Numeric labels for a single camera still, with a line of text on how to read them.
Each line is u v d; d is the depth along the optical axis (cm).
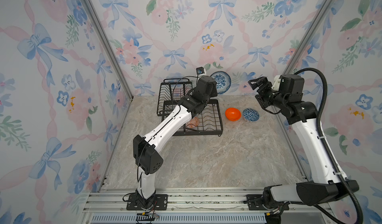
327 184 38
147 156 45
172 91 100
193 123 102
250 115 107
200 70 64
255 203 73
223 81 78
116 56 96
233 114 106
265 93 59
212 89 59
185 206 73
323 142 41
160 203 74
